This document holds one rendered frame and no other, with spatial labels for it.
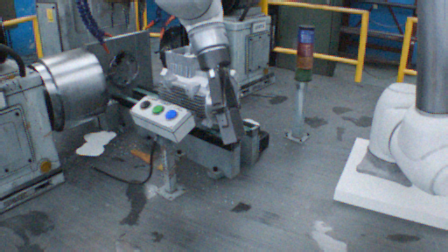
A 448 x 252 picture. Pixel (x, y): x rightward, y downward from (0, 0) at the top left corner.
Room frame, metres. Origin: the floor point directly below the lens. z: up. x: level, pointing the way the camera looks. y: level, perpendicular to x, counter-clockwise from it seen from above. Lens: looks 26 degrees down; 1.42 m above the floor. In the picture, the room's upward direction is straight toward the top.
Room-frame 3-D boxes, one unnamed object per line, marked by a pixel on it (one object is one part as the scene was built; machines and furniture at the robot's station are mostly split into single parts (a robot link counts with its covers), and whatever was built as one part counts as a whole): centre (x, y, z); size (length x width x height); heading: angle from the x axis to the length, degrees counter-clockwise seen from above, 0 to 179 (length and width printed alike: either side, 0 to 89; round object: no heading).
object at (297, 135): (1.16, -0.28, 1.01); 0.08 x 0.08 x 0.42; 50
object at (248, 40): (1.73, -0.05, 0.99); 0.35 x 0.31 x 0.37; 140
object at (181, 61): (1.09, 0.11, 1.11); 0.12 x 0.11 x 0.07; 50
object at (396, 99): (0.88, -0.53, 1.00); 0.18 x 0.16 x 0.22; 0
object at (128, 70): (1.34, 0.40, 1.02); 0.15 x 0.02 x 0.15; 140
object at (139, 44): (1.38, 0.45, 0.97); 0.30 x 0.11 x 0.34; 140
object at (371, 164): (0.91, -0.54, 0.86); 0.22 x 0.18 x 0.06; 146
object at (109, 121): (1.24, 0.45, 0.86); 0.07 x 0.06 x 0.12; 140
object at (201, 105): (1.07, 0.08, 1.02); 0.20 x 0.19 x 0.19; 50
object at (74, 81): (1.00, 0.56, 1.04); 0.37 x 0.25 x 0.25; 140
